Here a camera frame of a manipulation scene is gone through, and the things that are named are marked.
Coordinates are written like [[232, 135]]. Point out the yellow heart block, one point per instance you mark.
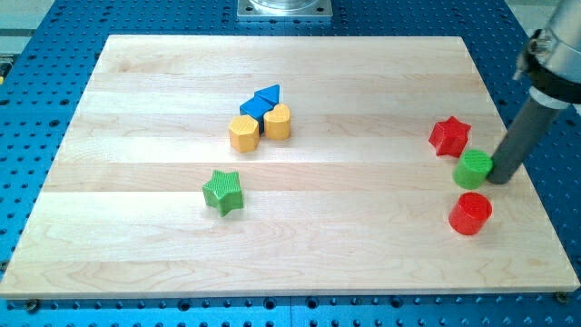
[[277, 122]]

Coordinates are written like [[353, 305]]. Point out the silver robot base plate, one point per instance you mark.
[[284, 8]]

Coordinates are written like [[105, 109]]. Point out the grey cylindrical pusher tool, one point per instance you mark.
[[526, 130]]

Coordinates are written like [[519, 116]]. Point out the blue cube block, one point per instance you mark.
[[256, 108]]

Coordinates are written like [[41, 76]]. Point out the blue triangle block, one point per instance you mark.
[[270, 94]]

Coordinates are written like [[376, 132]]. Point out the green star block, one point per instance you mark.
[[223, 192]]

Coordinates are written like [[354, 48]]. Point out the red cylinder block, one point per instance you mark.
[[470, 213]]

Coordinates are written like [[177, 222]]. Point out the light wooden board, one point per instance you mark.
[[355, 201]]

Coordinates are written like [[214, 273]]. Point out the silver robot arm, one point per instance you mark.
[[551, 55]]

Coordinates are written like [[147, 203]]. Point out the yellow hexagon block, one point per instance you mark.
[[244, 133]]

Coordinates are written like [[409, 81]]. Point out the green cylinder block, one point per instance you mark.
[[472, 169]]

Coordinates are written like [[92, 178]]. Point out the red star block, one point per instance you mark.
[[449, 137]]

